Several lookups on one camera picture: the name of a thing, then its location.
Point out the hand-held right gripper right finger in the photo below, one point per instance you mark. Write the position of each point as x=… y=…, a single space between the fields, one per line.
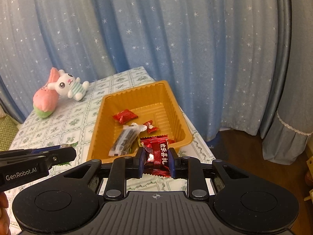
x=172 y=164

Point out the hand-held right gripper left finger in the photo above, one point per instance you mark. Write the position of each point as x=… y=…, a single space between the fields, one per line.
x=140 y=164

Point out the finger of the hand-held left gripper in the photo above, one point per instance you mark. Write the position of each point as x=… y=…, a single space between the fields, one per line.
x=36 y=149
x=64 y=154

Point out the small green candy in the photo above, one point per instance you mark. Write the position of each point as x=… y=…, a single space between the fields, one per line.
x=72 y=144

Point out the shiny dark red packet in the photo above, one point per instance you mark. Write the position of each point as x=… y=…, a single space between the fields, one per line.
x=159 y=151

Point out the dark striped snack packet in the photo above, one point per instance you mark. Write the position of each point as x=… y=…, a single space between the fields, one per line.
x=123 y=139

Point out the small red twisted candy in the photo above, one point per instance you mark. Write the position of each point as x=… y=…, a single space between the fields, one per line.
x=150 y=127

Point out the red packet with white marks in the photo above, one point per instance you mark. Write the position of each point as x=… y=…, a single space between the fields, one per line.
x=124 y=116

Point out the orange plastic tray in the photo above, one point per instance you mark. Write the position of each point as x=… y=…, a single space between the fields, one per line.
x=156 y=95

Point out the person's left hand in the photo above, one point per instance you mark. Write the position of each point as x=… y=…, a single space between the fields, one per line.
x=4 y=213

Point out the green zigzag pillow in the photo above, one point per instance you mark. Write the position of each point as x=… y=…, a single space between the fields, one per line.
x=7 y=137

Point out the floral checked tablecloth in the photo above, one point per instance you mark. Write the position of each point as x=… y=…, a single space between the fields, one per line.
x=80 y=112

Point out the pink green plush toy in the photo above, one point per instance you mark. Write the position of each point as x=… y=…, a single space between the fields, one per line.
x=45 y=100

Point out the white rabbit plush toy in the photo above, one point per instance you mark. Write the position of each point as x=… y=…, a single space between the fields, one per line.
x=64 y=83

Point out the grey lace-trimmed cloth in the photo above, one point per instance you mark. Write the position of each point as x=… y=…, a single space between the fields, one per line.
x=286 y=142

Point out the blue star curtain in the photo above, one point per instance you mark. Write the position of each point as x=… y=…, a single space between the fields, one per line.
x=171 y=29

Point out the grey curved pole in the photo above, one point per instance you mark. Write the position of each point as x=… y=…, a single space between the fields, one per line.
x=285 y=53

